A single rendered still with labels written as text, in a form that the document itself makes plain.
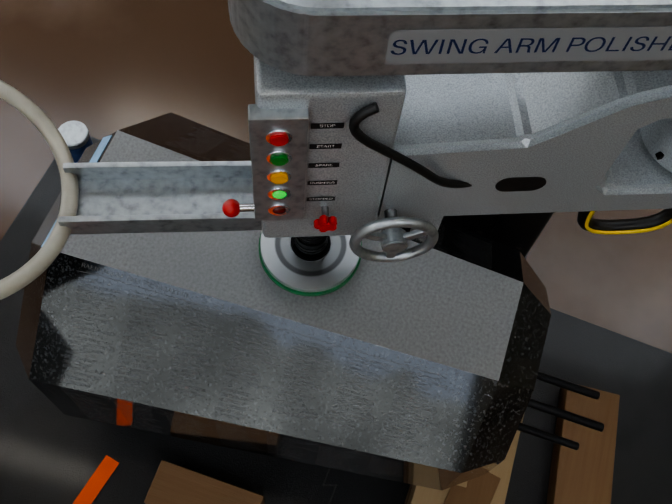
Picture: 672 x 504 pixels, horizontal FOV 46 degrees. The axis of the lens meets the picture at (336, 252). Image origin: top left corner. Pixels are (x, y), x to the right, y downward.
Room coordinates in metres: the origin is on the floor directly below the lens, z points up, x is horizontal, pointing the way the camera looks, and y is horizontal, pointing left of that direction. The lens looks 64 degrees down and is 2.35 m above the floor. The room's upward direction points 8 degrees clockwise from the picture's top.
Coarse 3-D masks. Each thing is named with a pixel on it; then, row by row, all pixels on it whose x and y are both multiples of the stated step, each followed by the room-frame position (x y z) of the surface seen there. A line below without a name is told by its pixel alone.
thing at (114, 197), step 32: (96, 192) 0.68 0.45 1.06; (128, 192) 0.69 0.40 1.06; (160, 192) 0.70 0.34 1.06; (192, 192) 0.71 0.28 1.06; (224, 192) 0.72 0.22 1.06; (64, 224) 0.59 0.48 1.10; (96, 224) 0.60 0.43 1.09; (128, 224) 0.61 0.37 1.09; (160, 224) 0.62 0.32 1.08; (192, 224) 0.63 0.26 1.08; (224, 224) 0.64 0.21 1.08; (256, 224) 0.65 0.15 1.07
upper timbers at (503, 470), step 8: (512, 448) 0.52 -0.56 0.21; (512, 456) 0.50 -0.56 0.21; (504, 464) 0.48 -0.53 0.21; (512, 464) 0.48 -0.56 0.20; (496, 472) 0.45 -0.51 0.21; (504, 472) 0.46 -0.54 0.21; (504, 480) 0.43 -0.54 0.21; (416, 488) 0.38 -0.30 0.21; (424, 488) 0.38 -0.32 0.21; (448, 488) 0.39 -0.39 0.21; (504, 488) 0.41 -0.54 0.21; (416, 496) 0.36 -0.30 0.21; (424, 496) 0.36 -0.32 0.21; (432, 496) 0.37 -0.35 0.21; (440, 496) 0.37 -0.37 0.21; (496, 496) 0.39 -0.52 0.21; (504, 496) 0.39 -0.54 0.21
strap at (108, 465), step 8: (104, 464) 0.36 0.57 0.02; (112, 464) 0.36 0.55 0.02; (96, 472) 0.33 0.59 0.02; (104, 472) 0.33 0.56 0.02; (112, 472) 0.34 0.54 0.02; (96, 480) 0.31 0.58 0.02; (104, 480) 0.31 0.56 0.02; (88, 488) 0.28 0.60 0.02; (96, 488) 0.29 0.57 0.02; (80, 496) 0.26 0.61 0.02; (88, 496) 0.26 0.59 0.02; (96, 496) 0.27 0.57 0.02
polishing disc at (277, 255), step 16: (272, 240) 0.73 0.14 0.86; (288, 240) 0.73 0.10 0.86; (336, 240) 0.75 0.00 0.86; (272, 256) 0.69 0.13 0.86; (288, 256) 0.70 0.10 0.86; (336, 256) 0.71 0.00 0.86; (352, 256) 0.72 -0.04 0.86; (272, 272) 0.65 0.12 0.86; (288, 272) 0.66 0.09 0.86; (304, 272) 0.66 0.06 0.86; (320, 272) 0.67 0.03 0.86; (336, 272) 0.67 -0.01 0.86; (304, 288) 0.63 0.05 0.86; (320, 288) 0.63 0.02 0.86
